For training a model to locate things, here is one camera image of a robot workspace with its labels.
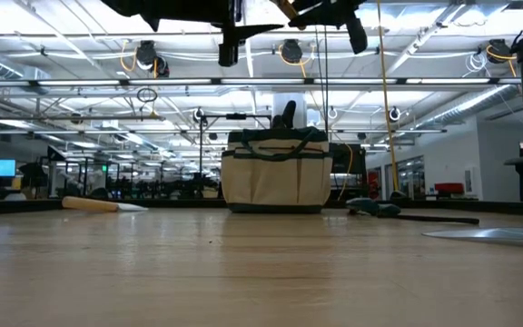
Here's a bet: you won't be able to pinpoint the black aluminium table frame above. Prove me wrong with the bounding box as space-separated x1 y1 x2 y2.
0 197 523 218

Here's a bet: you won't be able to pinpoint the black background stand frame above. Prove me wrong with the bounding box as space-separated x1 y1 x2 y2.
197 112 275 201

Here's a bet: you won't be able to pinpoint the black looped cable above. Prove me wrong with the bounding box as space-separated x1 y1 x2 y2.
313 25 331 134

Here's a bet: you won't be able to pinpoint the hanging cable reel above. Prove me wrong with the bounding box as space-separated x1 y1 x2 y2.
485 38 518 67
134 39 171 79
279 38 307 65

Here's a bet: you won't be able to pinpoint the green handled pruning shears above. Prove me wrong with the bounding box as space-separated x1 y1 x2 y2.
344 196 481 226

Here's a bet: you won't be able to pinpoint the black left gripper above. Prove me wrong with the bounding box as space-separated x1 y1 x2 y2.
197 0 286 68

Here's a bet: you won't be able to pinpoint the cream green canvas gardening bag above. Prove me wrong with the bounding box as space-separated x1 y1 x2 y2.
220 126 334 215

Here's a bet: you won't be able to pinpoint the wide steel trowel wooden handle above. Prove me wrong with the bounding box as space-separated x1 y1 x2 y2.
61 195 150 214

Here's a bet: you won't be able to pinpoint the fan hand rake wooden handle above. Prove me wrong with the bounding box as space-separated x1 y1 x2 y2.
278 0 300 20

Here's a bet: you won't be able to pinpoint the red background box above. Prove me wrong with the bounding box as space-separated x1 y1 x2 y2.
433 182 466 196

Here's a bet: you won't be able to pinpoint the pointed steel trowel wooden handle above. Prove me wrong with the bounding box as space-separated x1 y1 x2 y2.
421 220 523 245

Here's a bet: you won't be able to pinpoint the yellow hanging cable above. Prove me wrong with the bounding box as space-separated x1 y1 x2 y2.
374 0 409 201

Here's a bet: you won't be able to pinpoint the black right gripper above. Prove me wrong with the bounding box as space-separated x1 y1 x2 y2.
287 0 370 56

